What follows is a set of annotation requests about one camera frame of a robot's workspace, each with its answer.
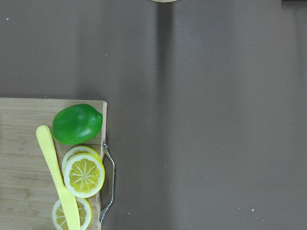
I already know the yellow plastic knife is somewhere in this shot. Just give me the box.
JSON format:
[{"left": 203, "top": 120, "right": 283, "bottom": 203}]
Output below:
[{"left": 35, "top": 125, "right": 81, "bottom": 230}]

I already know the green toy lime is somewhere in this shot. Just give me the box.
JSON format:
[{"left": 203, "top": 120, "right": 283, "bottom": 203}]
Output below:
[{"left": 52, "top": 103, "right": 103, "bottom": 145}]

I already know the upper lemon slice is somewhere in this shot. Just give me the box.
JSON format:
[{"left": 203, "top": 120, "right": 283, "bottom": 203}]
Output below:
[{"left": 63, "top": 153, "right": 105, "bottom": 198}]

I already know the metal board handle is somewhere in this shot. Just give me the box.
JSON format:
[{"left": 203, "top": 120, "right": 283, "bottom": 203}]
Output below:
[{"left": 99, "top": 141, "right": 116, "bottom": 223}]

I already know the wooden cutting board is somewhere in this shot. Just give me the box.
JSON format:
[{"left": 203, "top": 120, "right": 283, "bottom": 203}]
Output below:
[{"left": 0, "top": 97, "right": 108, "bottom": 230}]

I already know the lower hidden lemon slice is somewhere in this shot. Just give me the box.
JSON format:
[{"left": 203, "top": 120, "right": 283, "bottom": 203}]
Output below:
[{"left": 62, "top": 146, "right": 100, "bottom": 171}]

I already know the lemon slice under knife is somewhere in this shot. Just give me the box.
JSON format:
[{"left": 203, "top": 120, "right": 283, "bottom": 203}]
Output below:
[{"left": 52, "top": 197, "right": 92, "bottom": 230}]

